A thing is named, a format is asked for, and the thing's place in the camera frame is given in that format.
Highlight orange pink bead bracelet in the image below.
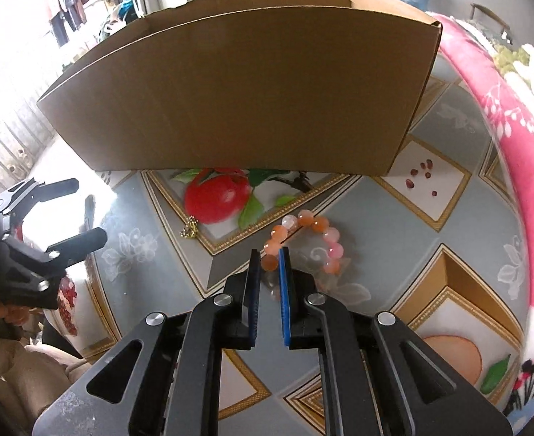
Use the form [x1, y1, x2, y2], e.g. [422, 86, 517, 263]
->
[260, 209, 346, 276]

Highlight brown cardboard box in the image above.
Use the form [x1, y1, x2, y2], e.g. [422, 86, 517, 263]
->
[36, 0, 443, 179]

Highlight pale green knitted cloth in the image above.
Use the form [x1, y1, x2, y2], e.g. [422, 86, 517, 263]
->
[491, 44, 530, 74]

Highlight pink floral blanket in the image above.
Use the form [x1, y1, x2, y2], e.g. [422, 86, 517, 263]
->
[436, 13, 534, 421]

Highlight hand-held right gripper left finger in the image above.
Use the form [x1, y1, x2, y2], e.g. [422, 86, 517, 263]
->
[33, 249, 262, 436]

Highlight wooden chair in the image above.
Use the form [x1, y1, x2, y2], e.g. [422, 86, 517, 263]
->
[470, 2, 512, 45]

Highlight small gold pendant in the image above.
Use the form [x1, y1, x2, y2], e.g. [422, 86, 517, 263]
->
[179, 215, 200, 240]

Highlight hanging clothes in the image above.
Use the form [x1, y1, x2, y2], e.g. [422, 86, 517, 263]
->
[43, 0, 96, 48]

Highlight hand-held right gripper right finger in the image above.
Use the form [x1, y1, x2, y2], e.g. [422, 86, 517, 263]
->
[280, 246, 513, 436]

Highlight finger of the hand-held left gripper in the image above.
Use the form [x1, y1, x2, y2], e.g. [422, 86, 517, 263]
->
[0, 177, 80, 234]
[1, 227, 108, 310]

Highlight fruit print tablecloth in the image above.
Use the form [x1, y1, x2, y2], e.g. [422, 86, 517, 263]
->
[34, 41, 530, 424]

